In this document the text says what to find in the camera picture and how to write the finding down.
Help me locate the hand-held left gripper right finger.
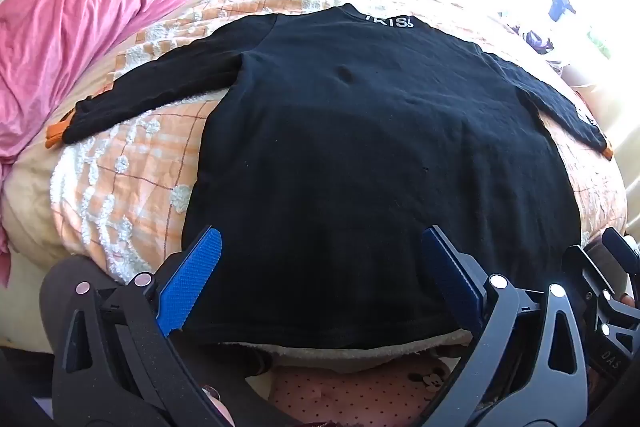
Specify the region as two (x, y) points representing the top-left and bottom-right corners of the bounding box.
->
(421, 226), (603, 427)

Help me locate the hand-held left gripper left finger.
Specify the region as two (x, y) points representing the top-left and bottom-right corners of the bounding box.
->
(52, 227), (236, 427)

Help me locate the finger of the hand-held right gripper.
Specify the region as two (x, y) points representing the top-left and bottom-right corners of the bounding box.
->
(564, 245), (632, 325)
(602, 228), (640, 293)

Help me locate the black sweater with orange cuffs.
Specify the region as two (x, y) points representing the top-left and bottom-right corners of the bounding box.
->
(45, 4), (615, 350)

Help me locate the person's left hand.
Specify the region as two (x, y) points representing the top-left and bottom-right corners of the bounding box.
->
(201, 384), (238, 427)

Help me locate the orange checked bedspread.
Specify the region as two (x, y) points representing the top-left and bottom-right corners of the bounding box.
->
(2, 0), (628, 373)

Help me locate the pink dotted pajamas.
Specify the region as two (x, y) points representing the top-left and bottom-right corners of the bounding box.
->
(270, 352), (453, 427)

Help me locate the pink blanket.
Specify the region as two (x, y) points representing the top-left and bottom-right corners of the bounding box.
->
(0, 0), (236, 288)

